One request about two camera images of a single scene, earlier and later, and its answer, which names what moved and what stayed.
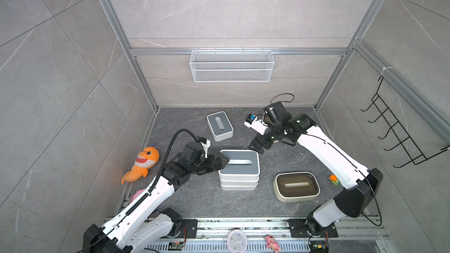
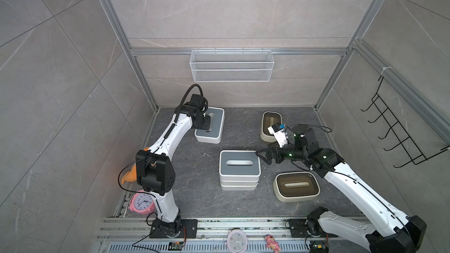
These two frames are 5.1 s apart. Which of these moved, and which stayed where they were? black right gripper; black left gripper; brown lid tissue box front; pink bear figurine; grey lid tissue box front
Moved: black right gripper; black left gripper
Stayed: grey lid tissue box front; pink bear figurine; brown lid tissue box front
